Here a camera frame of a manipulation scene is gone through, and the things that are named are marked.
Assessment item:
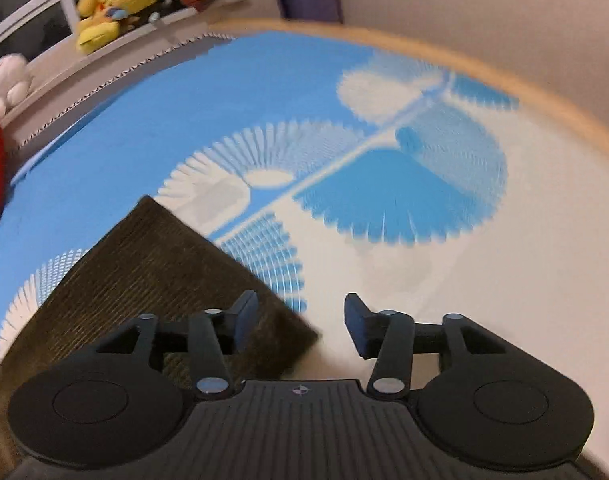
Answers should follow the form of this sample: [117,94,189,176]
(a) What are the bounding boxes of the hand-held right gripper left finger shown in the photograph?
[92,290,260,401]

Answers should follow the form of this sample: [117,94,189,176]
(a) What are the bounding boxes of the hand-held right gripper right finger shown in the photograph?
[344,293,511,401]

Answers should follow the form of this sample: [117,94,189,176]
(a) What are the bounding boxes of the brown pants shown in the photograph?
[0,195,321,480]

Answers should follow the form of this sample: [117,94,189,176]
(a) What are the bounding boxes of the blue and white printed bedsheet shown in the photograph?
[0,30,609,461]

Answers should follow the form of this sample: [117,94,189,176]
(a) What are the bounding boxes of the white window sill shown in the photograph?
[0,0,248,146]

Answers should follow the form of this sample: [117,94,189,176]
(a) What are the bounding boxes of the yellow plush toy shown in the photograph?
[76,0,160,55]

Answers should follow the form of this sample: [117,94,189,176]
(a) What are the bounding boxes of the wooden bed frame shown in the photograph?
[207,17,609,166]

